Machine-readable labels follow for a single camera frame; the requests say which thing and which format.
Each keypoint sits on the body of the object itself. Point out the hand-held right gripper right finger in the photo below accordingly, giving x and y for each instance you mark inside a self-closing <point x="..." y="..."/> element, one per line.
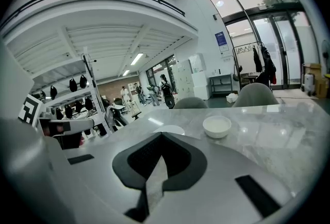
<point x="198" y="163"/>

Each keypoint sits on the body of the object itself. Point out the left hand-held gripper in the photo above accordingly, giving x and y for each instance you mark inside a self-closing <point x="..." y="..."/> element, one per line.
<point x="29" y="112"/>

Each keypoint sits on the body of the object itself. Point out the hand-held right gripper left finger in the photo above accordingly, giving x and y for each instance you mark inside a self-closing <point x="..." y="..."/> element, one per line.
<point x="123" y="166"/>

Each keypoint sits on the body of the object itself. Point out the white plate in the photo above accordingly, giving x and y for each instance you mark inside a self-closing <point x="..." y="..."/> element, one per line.
<point x="168" y="129"/>

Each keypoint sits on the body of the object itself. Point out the cream bowl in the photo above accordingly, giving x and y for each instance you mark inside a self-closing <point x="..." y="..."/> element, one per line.
<point x="217" y="127"/>

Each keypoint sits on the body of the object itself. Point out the grey upholstered chair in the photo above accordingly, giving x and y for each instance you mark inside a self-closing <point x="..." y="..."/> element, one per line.
<point x="257" y="95"/>
<point x="190" y="103"/>

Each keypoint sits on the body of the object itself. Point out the fluorescent tube light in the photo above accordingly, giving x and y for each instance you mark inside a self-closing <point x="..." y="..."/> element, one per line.
<point x="126" y="72"/>
<point x="136" y="59"/>

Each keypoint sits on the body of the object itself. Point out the white stacked storage boxes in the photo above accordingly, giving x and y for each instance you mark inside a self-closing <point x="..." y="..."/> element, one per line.
<point x="201" y="85"/>

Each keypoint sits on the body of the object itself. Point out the dark hanging jacket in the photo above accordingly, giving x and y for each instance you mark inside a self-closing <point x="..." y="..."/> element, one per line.
<point x="268" y="68"/>

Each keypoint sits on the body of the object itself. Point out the black hanging coat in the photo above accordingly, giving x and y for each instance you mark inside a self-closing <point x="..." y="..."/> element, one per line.
<point x="257" y="59"/>

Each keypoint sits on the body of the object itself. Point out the metal clothes rack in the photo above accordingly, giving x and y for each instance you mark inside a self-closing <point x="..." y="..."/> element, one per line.
<point x="245" y="48"/>

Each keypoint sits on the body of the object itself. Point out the white suitcase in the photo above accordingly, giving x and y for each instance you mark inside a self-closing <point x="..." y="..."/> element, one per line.
<point x="309" y="83"/>

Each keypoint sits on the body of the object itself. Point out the cardboard box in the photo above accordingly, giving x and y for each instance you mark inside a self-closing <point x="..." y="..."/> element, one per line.
<point x="322" y="86"/>
<point x="313" y="68"/>

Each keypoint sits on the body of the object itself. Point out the black standing fan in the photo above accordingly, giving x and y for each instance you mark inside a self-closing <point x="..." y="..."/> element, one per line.
<point x="325" y="50"/>

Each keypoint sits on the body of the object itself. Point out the white wall board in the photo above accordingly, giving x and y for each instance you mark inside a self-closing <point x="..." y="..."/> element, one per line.
<point x="197" y="63"/>

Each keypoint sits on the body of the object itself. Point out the blue wall poster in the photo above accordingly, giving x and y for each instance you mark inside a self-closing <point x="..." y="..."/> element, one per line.
<point x="221" y="38"/>

